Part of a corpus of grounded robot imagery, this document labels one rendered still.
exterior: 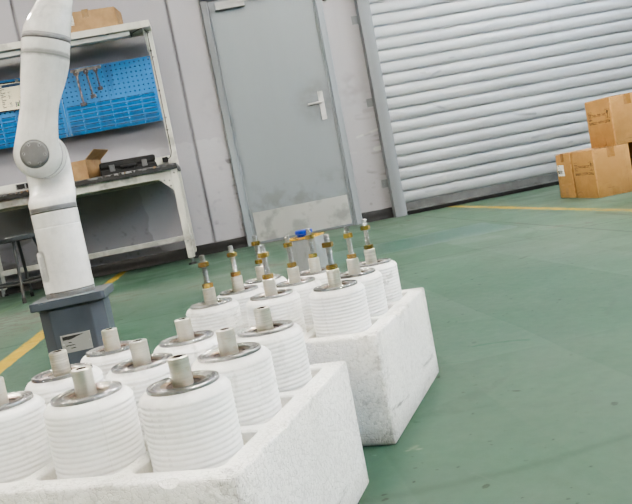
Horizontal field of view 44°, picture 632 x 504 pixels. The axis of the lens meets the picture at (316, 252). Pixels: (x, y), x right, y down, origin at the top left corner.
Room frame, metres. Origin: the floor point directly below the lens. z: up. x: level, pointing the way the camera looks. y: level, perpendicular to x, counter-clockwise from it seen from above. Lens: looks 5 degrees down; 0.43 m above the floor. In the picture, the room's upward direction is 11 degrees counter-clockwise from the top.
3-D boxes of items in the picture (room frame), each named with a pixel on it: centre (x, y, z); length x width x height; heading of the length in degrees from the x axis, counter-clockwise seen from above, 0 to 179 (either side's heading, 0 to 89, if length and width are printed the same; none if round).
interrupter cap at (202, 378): (0.78, 0.16, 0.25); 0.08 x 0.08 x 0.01
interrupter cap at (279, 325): (1.01, 0.08, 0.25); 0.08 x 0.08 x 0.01
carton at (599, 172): (4.89, -1.88, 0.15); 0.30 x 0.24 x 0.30; 5
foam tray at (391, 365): (1.43, 0.05, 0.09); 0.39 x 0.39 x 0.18; 70
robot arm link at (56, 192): (1.58, 0.50, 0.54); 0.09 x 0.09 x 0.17; 5
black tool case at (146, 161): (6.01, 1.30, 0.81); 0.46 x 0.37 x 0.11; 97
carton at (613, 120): (4.91, -2.03, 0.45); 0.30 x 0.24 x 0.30; 8
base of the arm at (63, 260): (1.57, 0.50, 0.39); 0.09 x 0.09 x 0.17; 7
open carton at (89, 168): (6.06, 1.67, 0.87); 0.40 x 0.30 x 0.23; 83
